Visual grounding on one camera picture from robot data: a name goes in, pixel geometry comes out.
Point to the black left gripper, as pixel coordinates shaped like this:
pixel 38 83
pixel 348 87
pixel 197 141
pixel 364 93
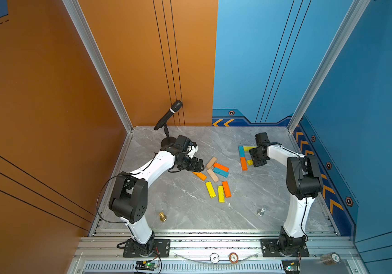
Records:
pixel 193 166

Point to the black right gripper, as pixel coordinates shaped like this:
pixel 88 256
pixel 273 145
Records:
pixel 256 162

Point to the long orange block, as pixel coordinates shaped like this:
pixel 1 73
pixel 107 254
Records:
pixel 221 167

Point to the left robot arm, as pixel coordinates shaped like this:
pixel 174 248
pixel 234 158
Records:
pixel 129 197

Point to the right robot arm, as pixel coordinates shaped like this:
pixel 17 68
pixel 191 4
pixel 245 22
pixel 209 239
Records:
pixel 304 183

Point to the upper beige wooden block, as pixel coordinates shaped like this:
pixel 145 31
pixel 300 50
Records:
pixel 211 163

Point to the beige wooden block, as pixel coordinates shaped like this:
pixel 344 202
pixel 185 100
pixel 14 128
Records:
pixel 213 175
pixel 211 163

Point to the black microphone on stand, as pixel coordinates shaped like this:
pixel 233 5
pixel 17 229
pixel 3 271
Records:
pixel 162 123

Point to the lower beige wooden block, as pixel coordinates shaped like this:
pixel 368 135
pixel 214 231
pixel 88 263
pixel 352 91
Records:
pixel 213 175

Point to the orange block bottom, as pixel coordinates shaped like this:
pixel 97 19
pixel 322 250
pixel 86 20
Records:
pixel 226 189

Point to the silver chess piece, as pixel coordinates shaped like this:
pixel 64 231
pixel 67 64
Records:
pixel 261 211

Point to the brass chess piece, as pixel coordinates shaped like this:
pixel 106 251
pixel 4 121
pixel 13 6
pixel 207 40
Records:
pixel 162 216

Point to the left green circuit board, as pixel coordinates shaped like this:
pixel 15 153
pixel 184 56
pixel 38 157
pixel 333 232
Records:
pixel 149 266

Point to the green circuit board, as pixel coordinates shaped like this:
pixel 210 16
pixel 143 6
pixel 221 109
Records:
pixel 149 266
pixel 291 267

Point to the right green circuit board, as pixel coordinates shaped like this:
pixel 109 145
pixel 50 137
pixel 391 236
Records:
pixel 291 267

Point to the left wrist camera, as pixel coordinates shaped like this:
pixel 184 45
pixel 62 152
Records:
pixel 186 146

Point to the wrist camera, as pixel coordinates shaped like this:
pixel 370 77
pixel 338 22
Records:
pixel 186 146
pixel 262 139

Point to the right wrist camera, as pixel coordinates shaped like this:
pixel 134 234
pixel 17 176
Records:
pixel 262 139

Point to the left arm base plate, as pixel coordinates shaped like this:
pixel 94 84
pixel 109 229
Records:
pixel 152 248

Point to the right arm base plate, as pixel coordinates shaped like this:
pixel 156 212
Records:
pixel 276 248

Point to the aluminium front rail frame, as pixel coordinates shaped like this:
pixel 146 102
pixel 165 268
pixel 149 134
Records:
pixel 215 252

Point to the aluminium corner post right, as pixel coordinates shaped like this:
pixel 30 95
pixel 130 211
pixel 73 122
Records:
pixel 350 21

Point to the aluminium corner post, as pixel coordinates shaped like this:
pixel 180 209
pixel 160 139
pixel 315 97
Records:
pixel 350 21
pixel 83 29

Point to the aluminium corner post left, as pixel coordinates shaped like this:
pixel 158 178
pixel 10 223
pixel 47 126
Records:
pixel 83 29

